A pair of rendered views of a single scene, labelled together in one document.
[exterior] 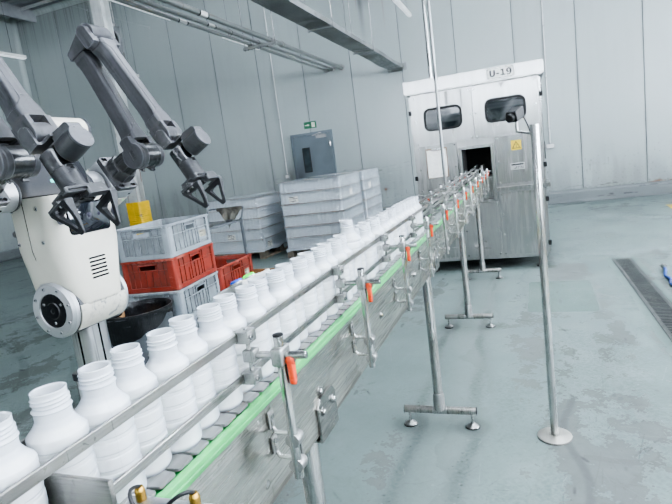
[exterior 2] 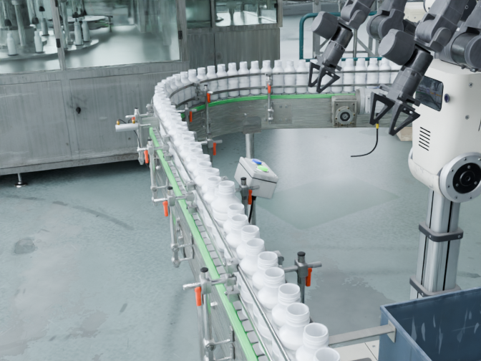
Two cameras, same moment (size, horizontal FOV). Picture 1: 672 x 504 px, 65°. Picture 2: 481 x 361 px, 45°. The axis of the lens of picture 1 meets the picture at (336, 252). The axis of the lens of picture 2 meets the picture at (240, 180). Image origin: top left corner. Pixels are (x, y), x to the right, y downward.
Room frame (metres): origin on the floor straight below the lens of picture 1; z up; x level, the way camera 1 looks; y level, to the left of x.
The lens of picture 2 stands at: (2.51, -0.73, 1.70)
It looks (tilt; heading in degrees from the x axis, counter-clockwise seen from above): 22 degrees down; 145
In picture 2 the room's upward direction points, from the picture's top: 2 degrees counter-clockwise
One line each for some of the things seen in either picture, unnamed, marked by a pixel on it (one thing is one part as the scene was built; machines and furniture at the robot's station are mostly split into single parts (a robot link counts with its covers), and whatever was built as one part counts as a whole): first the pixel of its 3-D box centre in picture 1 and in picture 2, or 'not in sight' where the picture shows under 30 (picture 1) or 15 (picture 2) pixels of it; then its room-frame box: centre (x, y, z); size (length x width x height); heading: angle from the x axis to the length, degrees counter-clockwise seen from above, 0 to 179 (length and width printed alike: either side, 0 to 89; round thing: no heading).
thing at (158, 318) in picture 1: (144, 356); not in sight; (3.21, 1.28, 0.32); 0.45 x 0.45 x 0.64
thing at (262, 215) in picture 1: (253, 224); not in sight; (9.11, 1.36, 0.50); 1.23 x 1.05 x 1.00; 158
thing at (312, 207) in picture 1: (325, 213); not in sight; (8.53, 0.09, 0.59); 1.24 x 1.03 x 1.17; 162
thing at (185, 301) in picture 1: (177, 296); not in sight; (3.75, 1.18, 0.55); 0.61 x 0.41 x 0.22; 166
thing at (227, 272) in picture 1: (217, 274); not in sight; (4.45, 1.03, 0.55); 0.61 x 0.41 x 0.22; 162
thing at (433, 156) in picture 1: (437, 162); not in sight; (5.77, -1.21, 1.22); 0.23 x 0.03 x 0.32; 69
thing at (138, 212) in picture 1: (142, 228); not in sight; (10.92, 3.89, 0.55); 0.40 x 0.40 x 1.10; 69
